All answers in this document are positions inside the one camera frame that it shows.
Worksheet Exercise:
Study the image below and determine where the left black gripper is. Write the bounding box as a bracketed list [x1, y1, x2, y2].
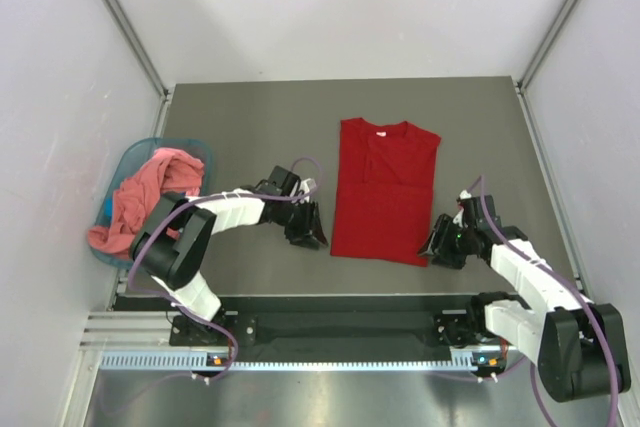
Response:
[275, 198, 328, 249]

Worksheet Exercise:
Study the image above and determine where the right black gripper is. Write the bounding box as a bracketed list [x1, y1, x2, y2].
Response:
[417, 214, 476, 269]

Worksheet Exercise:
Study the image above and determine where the red t shirt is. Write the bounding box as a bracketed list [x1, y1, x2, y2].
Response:
[330, 118, 441, 267]

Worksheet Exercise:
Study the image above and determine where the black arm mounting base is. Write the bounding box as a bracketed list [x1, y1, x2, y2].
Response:
[169, 294, 504, 361]

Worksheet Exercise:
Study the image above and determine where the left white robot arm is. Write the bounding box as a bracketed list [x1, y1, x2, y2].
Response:
[129, 166, 328, 344]

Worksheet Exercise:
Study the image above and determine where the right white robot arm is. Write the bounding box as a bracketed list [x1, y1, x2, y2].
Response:
[418, 191, 631, 402]

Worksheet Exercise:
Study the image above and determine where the pink t shirt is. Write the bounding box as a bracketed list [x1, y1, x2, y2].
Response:
[88, 147, 205, 259]

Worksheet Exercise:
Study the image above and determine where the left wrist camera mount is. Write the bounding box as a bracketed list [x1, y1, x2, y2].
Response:
[295, 178, 318, 200]

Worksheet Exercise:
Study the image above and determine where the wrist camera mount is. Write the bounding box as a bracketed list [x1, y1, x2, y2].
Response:
[453, 190, 472, 227]
[295, 178, 318, 200]

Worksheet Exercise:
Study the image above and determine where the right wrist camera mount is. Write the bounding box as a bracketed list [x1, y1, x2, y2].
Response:
[453, 190, 472, 227]

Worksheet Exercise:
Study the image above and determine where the slotted cable duct rail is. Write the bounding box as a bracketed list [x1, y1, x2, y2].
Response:
[99, 350, 506, 372]

